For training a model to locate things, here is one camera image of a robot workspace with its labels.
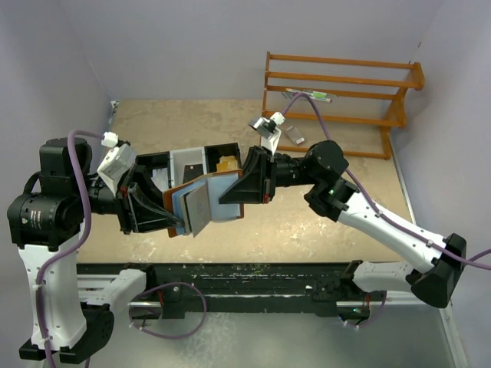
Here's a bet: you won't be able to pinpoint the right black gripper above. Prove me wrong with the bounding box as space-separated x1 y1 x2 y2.
218 145 321 204

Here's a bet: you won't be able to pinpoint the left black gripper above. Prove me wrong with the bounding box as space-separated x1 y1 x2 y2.
74 160 186 232

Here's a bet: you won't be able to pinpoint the brown leather card holder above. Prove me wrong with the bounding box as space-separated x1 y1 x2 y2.
163 169 244 238

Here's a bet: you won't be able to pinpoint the gold credit card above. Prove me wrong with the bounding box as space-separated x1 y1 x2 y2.
180 181 211 237

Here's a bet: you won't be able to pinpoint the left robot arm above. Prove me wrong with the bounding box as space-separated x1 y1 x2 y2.
7 130 181 366

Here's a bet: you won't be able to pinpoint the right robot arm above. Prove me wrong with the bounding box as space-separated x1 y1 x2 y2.
219 140 466 308

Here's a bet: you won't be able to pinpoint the gold credit cards pile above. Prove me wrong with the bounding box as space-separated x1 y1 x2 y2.
216 156 239 173

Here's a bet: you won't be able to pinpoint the black card in white bin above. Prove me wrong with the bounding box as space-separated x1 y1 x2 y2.
183 164 203 183

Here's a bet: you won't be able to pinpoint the black right bin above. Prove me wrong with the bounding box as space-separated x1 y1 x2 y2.
204 143 242 173

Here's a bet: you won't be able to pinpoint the coloured markers on rack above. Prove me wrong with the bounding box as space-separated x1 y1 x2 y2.
282 88 337 103

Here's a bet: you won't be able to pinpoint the orange wooden rack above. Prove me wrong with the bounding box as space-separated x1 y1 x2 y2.
261 52 425 160

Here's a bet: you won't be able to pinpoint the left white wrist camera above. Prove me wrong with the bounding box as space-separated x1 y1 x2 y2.
97 132 137 196

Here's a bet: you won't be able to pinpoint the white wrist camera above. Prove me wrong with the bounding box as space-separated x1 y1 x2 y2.
97 132 137 196
249 112 285 154

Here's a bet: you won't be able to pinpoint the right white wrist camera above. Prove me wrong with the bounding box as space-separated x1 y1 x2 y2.
249 112 285 154

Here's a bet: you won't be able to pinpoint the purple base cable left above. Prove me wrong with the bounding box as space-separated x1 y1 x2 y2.
128 281 209 340

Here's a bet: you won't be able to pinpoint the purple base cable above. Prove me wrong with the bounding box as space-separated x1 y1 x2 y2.
128 281 209 340
341 279 387 331

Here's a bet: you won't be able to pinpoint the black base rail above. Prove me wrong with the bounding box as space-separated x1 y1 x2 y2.
77 261 385 320

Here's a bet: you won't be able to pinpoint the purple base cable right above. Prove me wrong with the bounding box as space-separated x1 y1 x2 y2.
341 279 387 331

